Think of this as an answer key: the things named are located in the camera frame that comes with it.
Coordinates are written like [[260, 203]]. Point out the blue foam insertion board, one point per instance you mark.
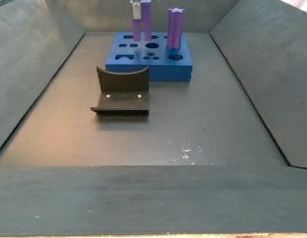
[[129, 56]]

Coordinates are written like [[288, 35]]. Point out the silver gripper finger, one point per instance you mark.
[[136, 8]]

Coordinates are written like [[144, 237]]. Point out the black curved stand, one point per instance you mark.
[[124, 92]]

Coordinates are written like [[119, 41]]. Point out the purple double-square peg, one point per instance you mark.
[[143, 26]]

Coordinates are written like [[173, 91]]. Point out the purple star-shaped peg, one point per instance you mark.
[[175, 27]]

